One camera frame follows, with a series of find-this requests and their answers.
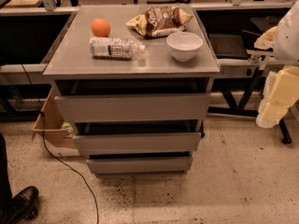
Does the grey drawer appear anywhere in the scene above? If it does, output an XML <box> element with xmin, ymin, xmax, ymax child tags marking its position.
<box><xmin>86</xmin><ymin>156</ymin><xmax>192</xmax><ymax>174</ymax></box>
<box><xmin>73</xmin><ymin>133</ymin><xmax>201</xmax><ymax>155</ymax></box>
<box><xmin>55</xmin><ymin>93</ymin><xmax>210</xmax><ymax>122</ymax></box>

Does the white bowl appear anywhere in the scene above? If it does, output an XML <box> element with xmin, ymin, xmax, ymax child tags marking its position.
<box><xmin>166</xmin><ymin>32</ymin><xmax>204</xmax><ymax>62</ymax></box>

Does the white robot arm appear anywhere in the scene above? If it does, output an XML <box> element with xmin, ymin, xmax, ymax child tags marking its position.
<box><xmin>254</xmin><ymin>1</ymin><xmax>299</xmax><ymax>128</ymax></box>

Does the brown yellow chip bag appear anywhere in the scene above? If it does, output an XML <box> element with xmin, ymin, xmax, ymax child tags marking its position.
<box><xmin>126</xmin><ymin>6</ymin><xmax>192</xmax><ymax>38</ymax></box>

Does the grey middle drawer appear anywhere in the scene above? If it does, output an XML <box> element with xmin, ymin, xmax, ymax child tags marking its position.
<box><xmin>73</xmin><ymin>133</ymin><xmax>201</xmax><ymax>155</ymax></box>

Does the long background workbench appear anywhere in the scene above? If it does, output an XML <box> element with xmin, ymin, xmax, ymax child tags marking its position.
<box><xmin>1</xmin><ymin>0</ymin><xmax>221</xmax><ymax>87</ymax></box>

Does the clear plastic water bottle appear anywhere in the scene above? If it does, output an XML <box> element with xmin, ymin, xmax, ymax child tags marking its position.
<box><xmin>89</xmin><ymin>36</ymin><xmax>145</xmax><ymax>60</ymax></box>

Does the orange fruit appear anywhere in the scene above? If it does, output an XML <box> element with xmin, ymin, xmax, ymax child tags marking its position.
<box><xmin>92</xmin><ymin>18</ymin><xmax>110</xmax><ymax>37</ymax></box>

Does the grey drawer cabinet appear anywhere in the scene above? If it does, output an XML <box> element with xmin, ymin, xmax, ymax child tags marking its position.
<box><xmin>44</xmin><ymin>5</ymin><xmax>220</xmax><ymax>175</ymax></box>

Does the black floor cable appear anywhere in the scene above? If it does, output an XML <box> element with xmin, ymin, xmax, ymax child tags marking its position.
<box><xmin>20</xmin><ymin>63</ymin><xmax>100</xmax><ymax>224</ymax></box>

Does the grey bottom drawer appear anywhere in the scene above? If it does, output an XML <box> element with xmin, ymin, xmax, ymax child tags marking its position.
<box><xmin>86</xmin><ymin>156</ymin><xmax>192</xmax><ymax>174</ymax></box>

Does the cardboard box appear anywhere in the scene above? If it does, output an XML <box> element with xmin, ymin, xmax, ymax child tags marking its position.
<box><xmin>33</xmin><ymin>91</ymin><xmax>76</xmax><ymax>149</ymax></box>

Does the dark trouser leg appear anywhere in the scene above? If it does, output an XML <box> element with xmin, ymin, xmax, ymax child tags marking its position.
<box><xmin>0</xmin><ymin>133</ymin><xmax>12</xmax><ymax>209</ymax></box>

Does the black leather shoe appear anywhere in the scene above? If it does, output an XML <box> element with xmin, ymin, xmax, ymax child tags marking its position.
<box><xmin>0</xmin><ymin>186</ymin><xmax>39</xmax><ymax>224</ymax></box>

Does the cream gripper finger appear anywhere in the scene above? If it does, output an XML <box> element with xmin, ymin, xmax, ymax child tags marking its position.
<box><xmin>256</xmin><ymin>72</ymin><xmax>277</xmax><ymax>129</ymax></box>

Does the black office chair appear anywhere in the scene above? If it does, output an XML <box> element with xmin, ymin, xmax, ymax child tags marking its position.
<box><xmin>207</xmin><ymin>16</ymin><xmax>293</xmax><ymax>145</ymax></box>

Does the grey top drawer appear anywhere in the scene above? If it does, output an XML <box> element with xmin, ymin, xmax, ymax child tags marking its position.
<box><xmin>55</xmin><ymin>93</ymin><xmax>210</xmax><ymax>122</ymax></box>

